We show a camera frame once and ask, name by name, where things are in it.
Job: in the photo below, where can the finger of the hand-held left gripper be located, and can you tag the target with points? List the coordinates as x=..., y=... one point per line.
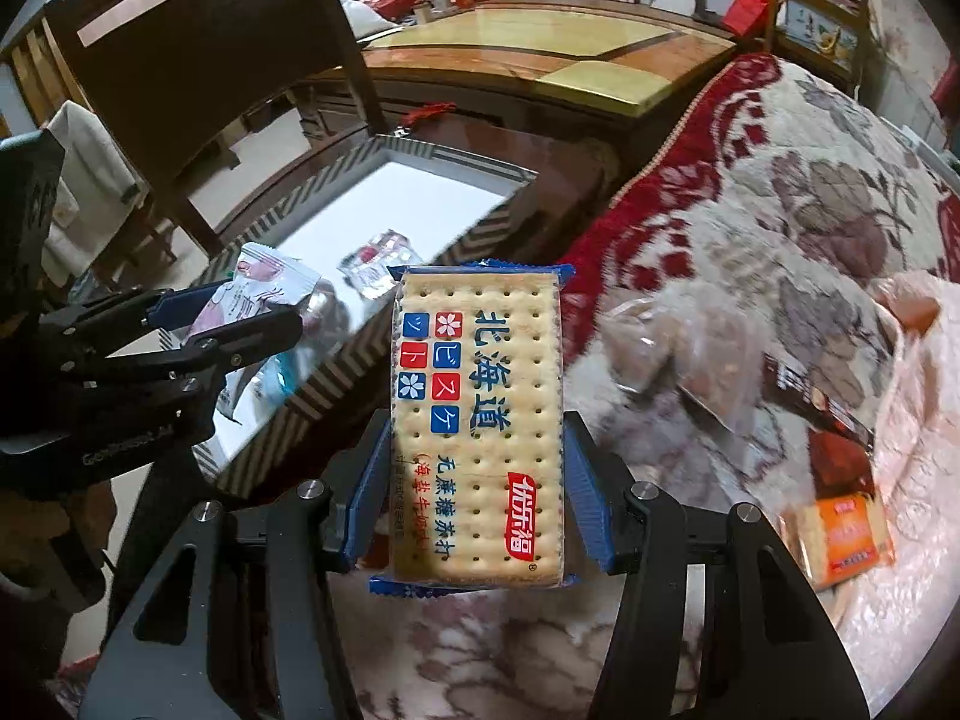
x=225, y=349
x=112, y=322

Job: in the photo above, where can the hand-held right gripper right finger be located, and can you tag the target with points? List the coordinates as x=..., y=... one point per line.
x=585, y=495

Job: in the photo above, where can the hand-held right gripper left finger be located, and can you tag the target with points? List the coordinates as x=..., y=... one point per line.
x=367, y=495

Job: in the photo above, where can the pink white snack packet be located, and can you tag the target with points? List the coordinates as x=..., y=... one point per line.
x=255, y=277

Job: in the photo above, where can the blue-edged cracker packet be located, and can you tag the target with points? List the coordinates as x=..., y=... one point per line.
x=472, y=420

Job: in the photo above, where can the striped cardboard box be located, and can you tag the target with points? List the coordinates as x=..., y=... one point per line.
x=420, y=195

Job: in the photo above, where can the clear bag of brown snacks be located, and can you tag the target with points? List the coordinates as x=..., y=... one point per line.
x=675, y=345

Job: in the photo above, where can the white cloth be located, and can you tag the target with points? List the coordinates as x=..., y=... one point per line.
x=90, y=172

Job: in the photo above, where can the small clear snack packet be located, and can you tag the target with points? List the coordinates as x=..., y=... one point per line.
x=375, y=266

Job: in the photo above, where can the brown snack packet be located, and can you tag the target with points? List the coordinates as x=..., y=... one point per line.
x=832, y=457

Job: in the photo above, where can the orange cracker packet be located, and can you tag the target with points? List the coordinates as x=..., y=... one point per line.
x=847, y=536

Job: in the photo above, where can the dark wooden chair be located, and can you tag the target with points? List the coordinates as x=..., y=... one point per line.
x=210, y=67

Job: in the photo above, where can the red tassel knot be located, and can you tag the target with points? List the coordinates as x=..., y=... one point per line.
x=424, y=116

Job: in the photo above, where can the pink quilt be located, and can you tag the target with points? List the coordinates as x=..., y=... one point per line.
x=922, y=427

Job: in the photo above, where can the floral plush blanket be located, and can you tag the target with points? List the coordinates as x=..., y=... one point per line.
x=750, y=187

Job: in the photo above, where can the white plastic bag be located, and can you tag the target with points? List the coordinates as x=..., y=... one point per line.
x=367, y=15

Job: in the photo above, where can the glossy wooden table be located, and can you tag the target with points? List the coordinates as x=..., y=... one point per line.
x=525, y=37

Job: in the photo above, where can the red paper bag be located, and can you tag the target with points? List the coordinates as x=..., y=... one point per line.
x=748, y=9

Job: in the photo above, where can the framed picture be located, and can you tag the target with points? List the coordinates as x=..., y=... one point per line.
x=821, y=28

